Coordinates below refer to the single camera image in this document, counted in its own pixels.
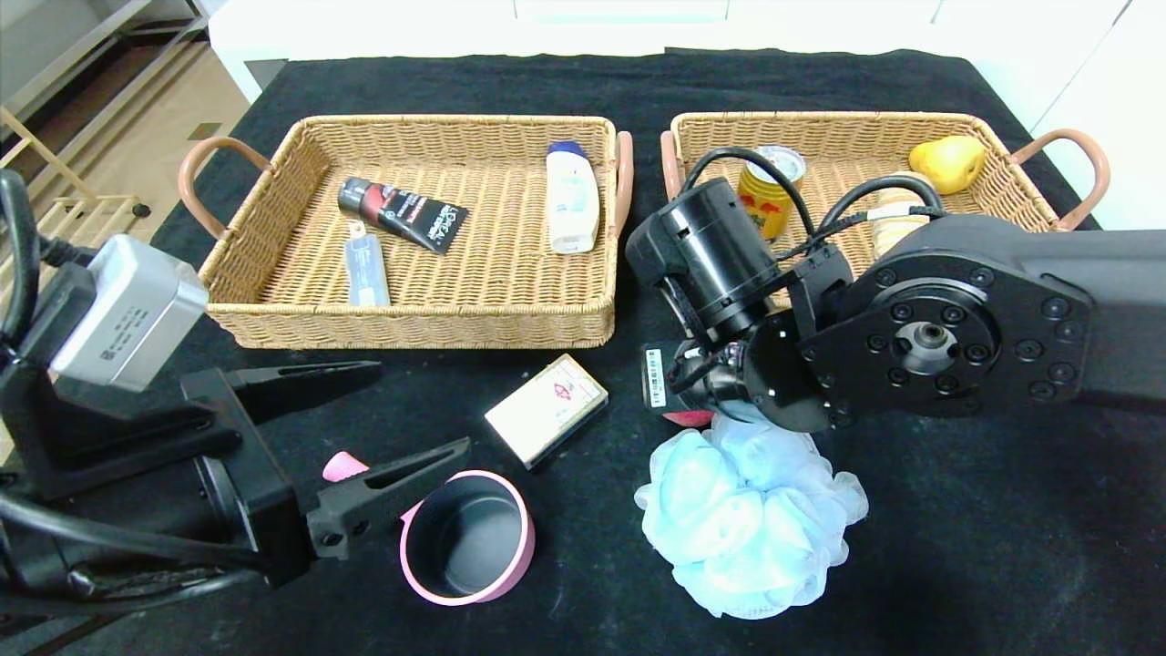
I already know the clear grey small tube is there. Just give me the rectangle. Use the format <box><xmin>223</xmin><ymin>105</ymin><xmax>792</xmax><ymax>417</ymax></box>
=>
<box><xmin>344</xmin><ymin>219</ymin><xmax>391</xmax><ymax>308</ymax></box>

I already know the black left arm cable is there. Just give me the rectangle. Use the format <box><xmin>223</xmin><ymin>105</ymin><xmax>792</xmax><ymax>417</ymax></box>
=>
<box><xmin>0</xmin><ymin>169</ymin><xmax>279</xmax><ymax>570</ymax></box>

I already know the yellow pear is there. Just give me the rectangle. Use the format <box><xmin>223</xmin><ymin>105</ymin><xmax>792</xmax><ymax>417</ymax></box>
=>
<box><xmin>908</xmin><ymin>135</ymin><xmax>987</xmax><ymax>196</ymax></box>

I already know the white cabinet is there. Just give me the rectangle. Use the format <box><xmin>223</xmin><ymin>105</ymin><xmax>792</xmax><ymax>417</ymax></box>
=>
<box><xmin>208</xmin><ymin>0</ymin><xmax>1003</xmax><ymax>63</ymax></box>

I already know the gold energy drink can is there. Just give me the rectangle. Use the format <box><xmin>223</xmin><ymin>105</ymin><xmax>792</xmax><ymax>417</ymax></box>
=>
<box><xmin>738</xmin><ymin>144</ymin><xmax>807</xmax><ymax>240</ymax></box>

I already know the black tablecloth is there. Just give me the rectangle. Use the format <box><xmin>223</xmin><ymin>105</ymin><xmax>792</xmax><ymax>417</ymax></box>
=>
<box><xmin>0</xmin><ymin>47</ymin><xmax>1166</xmax><ymax>656</ymax></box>

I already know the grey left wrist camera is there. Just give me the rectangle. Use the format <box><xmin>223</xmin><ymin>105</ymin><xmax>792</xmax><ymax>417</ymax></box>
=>
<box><xmin>50</xmin><ymin>234</ymin><xmax>210</xmax><ymax>418</ymax></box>

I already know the white bottle with blue cap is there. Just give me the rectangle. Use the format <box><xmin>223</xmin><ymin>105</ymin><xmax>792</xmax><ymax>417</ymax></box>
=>
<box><xmin>545</xmin><ymin>139</ymin><xmax>602</xmax><ymax>255</ymax></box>

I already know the wooden slatted rack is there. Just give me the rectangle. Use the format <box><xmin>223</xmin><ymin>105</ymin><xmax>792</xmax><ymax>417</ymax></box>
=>
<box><xmin>0</xmin><ymin>105</ymin><xmax>151</xmax><ymax>274</ymax></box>

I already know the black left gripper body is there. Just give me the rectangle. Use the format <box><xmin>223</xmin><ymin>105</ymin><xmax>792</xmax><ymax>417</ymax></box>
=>
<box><xmin>95</xmin><ymin>366</ymin><xmax>318</xmax><ymax>589</ymax></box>

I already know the beige card box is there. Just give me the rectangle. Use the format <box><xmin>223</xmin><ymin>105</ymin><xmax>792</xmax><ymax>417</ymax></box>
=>
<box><xmin>484</xmin><ymin>354</ymin><xmax>609</xmax><ymax>471</ymax></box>

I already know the black face wash tube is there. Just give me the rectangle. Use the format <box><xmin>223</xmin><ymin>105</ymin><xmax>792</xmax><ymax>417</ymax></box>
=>
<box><xmin>337</xmin><ymin>176</ymin><xmax>470</xmax><ymax>255</ymax></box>

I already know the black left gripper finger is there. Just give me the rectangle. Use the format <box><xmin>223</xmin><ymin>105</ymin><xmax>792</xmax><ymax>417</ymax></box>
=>
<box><xmin>305</xmin><ymin>436</ymin><xmax>472</xmax><ymax>561</ymax></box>
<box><xmin>226</xmin><ymin>360</ymin><xmax>384</xmax><ymax>408</ymax></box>

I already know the ridged beige bread roll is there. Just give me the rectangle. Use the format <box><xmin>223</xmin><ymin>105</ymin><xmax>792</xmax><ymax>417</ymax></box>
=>
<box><xmin>870</xmin><ymin>171</ymin><xmax>939</xmax><ymax>265</ymax></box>

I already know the grey shelf unit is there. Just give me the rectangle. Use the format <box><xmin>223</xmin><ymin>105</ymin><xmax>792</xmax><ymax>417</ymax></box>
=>
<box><xmin>0</xmin><ymin>0</ymin><xmax>212</xmax><ymax>124</ymax></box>

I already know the light blue mesh bath pouf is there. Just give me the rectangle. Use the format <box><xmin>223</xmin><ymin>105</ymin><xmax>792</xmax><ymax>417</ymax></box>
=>
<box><xmin>635</xmin><ymin>415</ymin><xmax>869</xmax><ymax>620</ymax></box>

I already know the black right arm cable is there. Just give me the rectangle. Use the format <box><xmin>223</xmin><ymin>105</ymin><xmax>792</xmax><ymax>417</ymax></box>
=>
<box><xmin>681</xmin><ymin>146</ymin><xmax>946</xmax><ymax>265</ymax></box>

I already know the wicker basket with brown handles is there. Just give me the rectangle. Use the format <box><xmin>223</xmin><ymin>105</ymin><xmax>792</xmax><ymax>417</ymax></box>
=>
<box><xmin>660</xmin><ymin>111</ymin><xmax>1112</xmax><ymax>311</ymax></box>
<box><xmin>178</xmin><ymin>114</ymin><xmax>634</xmax><ymax>350</ymax></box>

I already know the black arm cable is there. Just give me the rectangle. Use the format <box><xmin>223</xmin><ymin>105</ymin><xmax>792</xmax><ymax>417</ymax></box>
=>
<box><xmin>0</xmin><ymin>169</ymin><xmax>279</xmax><ymax>570</ymax></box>
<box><xmin>681</xmin><ymin>146</ymin><xmax>946</xmax><ymax>265</ymax></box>

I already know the pink mug with dark inside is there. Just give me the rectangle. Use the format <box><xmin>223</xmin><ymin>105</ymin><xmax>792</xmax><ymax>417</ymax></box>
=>
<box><xmin>322</xmin><ymin>451</ymin><xmax>537</xmax><ymax>608</ymax></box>

